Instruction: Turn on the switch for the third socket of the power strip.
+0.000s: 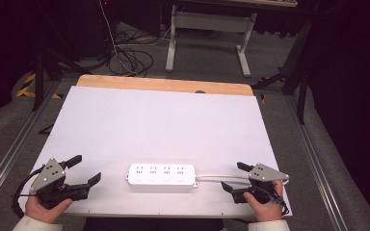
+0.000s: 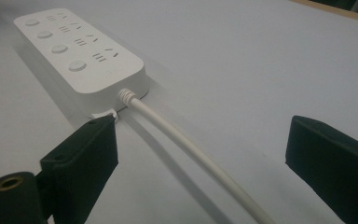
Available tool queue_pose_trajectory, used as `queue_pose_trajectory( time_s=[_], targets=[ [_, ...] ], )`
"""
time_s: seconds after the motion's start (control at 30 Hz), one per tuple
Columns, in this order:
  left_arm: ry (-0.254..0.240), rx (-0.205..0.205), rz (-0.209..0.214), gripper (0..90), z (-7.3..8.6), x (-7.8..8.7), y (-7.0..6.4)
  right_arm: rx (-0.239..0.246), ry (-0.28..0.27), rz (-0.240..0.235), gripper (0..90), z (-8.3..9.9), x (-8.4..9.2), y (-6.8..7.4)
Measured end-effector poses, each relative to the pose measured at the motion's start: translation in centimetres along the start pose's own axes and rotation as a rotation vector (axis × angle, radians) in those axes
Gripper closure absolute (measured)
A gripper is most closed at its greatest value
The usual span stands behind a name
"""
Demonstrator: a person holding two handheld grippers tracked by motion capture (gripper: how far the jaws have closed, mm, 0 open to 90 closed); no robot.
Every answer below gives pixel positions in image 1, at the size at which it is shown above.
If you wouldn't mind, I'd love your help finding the white metal desk frame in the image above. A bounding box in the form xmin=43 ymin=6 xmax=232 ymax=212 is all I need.
xmin=165 ymin=4 xmax=258 ymax=79

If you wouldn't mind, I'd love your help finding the white power strip cable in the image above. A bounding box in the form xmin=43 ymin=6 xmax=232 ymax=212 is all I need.
xmin=195 ymin=173 xmax=291 ymax=186

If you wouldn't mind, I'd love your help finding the white board sheet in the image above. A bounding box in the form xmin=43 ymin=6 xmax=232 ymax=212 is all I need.
xmin=18 ymin=85 xmax=293 ymax=220

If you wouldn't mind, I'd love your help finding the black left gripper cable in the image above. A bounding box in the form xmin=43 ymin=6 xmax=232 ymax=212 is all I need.
xmin=11 ymin=165 xmax=46 ymax=220

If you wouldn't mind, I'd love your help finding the white power strip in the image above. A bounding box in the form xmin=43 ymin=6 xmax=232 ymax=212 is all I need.
xmin=124 ymin=163 xmax=199 ymax=189

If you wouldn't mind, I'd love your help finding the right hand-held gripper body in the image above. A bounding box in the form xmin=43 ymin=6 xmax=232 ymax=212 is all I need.
xmin=232 ymin=163 xmax=290 ymax=205

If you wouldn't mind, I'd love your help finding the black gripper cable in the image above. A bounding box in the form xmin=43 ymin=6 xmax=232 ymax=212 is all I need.
xmin=259 ymin=185 xmax=291 ymax=217
xmin=11 ymin=165 xmax=46 ymax=220

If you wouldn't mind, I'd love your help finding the black tripod stand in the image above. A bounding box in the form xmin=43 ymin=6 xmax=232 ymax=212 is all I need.
xmin=31 ymin=0 xmax=93 ymax=113

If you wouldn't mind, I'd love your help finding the aluminium floor rail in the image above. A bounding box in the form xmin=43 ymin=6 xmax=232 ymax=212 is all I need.
xmin=283 ymin=94 xmax=349 ymax=231
xmin=0 ymin=80 xmax=63 ymax=207

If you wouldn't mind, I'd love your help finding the thin white floor cable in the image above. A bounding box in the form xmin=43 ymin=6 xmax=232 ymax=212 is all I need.
xmin=97 ymin=0 xmax=140 ymax=77

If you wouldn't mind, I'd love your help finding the black metal stand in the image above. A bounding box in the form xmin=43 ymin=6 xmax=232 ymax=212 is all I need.
xmin=251 ymin=18 xmax=313 ymax=125

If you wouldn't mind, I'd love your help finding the tangle of black floor cables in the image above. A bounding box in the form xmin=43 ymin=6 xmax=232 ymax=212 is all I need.
xmin=108 ymin=28 xmax=155 ymax=78

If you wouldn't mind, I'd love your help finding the person's right hand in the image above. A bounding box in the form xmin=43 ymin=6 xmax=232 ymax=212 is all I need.
xmin=243 ymin=179 xmax=284 ymax=223

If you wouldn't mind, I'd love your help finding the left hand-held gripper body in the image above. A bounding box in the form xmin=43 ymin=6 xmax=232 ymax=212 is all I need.
xmin=29 ymin=157 xmax=91 ymax=210

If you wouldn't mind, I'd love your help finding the yellow black floor tape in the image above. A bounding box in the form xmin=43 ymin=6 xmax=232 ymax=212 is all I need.
xmin=15 ymin=72 xmax=63 ymax=100

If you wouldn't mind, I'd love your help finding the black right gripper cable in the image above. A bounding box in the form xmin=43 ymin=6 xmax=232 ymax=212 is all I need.
xmin=259 ymin=185 xmax=291 ymax=217

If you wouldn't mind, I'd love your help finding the person's dark clothing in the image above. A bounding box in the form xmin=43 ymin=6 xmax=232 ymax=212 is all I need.
xmin=82 ymin=218 xmax=225 ymax=231

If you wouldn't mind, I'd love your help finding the person's left hand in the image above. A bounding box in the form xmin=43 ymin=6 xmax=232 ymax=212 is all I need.
xmin=24 ymin=193 xmax=73 ymax=225

